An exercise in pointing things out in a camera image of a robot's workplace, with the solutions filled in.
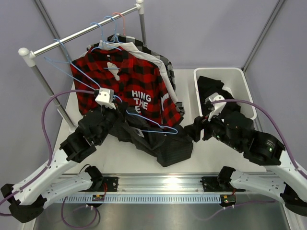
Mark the red black plaid shirt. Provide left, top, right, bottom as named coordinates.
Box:
left=70, top=47, right=182, bottom=127

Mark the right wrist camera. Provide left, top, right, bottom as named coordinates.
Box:
left=204, top=93, right=226, bottom=121

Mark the blue hanger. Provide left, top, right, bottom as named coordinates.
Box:
left=44, top=39, right=101, bottom=91
left=104, top=12, right=125, bottom=44
left=91, top=23, right=121, bottom=51
left=112, top=94, right=178, bottom=135

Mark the aluminium rail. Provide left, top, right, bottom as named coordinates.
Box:
left=48, top=173, right=233, bottom=197

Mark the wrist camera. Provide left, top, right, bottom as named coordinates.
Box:
left=204, top=93, right=226, bottom=121
left=95, top=88, right=116, bottom=109

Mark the pink hanger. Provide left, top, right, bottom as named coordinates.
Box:
left=112, top=12, right=126, bottom=36

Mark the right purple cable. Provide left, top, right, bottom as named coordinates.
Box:
left=211, top=99, right=307, bottom=180

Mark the perforated cable duct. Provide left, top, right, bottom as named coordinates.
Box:
left=65, top=194, right=221, bottom=204

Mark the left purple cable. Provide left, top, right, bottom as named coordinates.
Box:
left=0, top=90, right=96, bottom=216

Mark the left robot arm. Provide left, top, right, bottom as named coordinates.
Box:
left=0, top=102, right=128, bottom=223

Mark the plain black shirt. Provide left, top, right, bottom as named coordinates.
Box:
left=197, top=76, right=241, bottom=118

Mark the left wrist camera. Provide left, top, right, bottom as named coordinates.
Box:
left=95, top=88, right=116, bottom=109

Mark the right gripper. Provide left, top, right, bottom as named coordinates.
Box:
left=183, top=106, right=241, bottom=151

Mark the grey black checked shirt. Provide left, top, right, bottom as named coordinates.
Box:
left=107, top=34, right=185, bottom=116

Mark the white plastic basket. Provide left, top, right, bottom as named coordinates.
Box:
left=189, top=68, right=253, bottom=118

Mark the white shirt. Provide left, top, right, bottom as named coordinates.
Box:
left=109, top=42, right=179, bottom=103

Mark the metal clothes rack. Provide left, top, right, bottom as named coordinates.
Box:
left=18, top=0, right=148, bottom=154

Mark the dark pinstriped shirt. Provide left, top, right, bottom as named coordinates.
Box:
left=110, top=106, right=193, bottom=167

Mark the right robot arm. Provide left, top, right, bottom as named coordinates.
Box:
left=184, top=112, right=307, bottom=216

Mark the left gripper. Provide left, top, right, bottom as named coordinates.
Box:
left=96, top=100, right=128, bottom=145

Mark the purple cable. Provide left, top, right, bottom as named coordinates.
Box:
left=211, top=99, right=307, bottom=180
left=0, top=90, right=96, bottom=216

